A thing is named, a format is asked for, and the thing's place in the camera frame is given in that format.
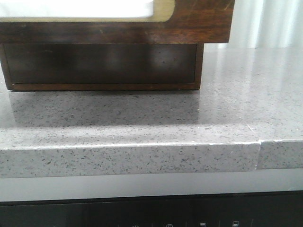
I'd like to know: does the white drawer handle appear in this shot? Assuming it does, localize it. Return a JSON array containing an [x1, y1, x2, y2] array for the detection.
[[0, 0, 176, 22]]

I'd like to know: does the white curtain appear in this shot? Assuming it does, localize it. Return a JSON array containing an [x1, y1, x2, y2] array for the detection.
[[205, 0, 303, 50]]

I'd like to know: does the black appliance control panel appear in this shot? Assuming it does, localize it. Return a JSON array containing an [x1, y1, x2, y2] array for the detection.
[[0, 191, 303, 227]]

